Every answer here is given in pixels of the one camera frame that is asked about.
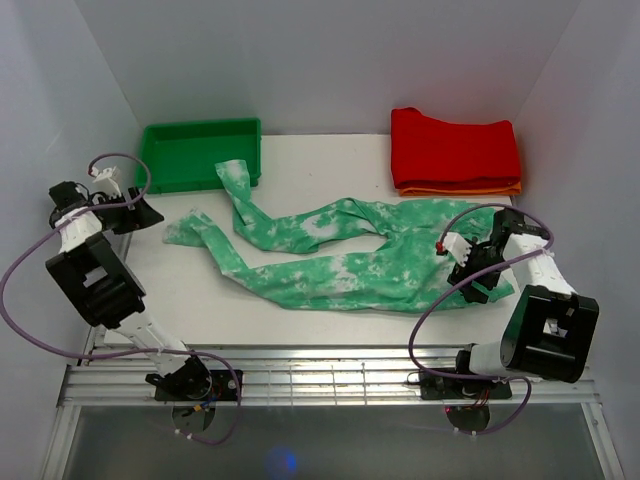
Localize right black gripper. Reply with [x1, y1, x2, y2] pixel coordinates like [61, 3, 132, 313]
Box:
[447, 238, 510, 304]

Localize green white tie-dye trousers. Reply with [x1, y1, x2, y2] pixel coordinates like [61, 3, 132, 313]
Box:
[163, 160, 493, 313]

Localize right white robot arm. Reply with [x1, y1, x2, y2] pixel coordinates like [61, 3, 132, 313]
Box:
[436, 208, 599, 397]

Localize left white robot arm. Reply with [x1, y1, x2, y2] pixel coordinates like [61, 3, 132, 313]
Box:
[46, 181, 212, 400]

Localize orange folded trousers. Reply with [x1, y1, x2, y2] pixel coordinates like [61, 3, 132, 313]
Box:
[398, 182, 522, 197]

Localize red folded trousers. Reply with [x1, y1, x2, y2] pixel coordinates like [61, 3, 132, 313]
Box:
[390, 107, 522, 190]

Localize green plastic bin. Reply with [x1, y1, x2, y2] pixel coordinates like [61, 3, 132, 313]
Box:
[135, 118, 262, 194]

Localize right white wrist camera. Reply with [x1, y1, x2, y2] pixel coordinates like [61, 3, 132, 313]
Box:
[436, 232, 473, 267]

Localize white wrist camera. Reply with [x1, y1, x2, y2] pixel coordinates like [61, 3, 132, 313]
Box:
[89, 166, 122, 198]
[436, 232, 473, 267]

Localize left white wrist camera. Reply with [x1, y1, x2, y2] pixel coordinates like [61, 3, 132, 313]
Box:
[89, 166, 122, 198]

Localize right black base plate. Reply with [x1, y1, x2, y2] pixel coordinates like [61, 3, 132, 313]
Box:
[418, 371, 512, 401]

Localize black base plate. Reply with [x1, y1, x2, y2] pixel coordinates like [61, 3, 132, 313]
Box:
[418, 371, 512, 401]
[153, 369, 244, 403]

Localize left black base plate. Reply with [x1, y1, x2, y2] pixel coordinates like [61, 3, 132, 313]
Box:
[153, 369, 244, 403]

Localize aluminium rail frame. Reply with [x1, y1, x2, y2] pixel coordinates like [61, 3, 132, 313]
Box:
[40, 348, 624, 479]

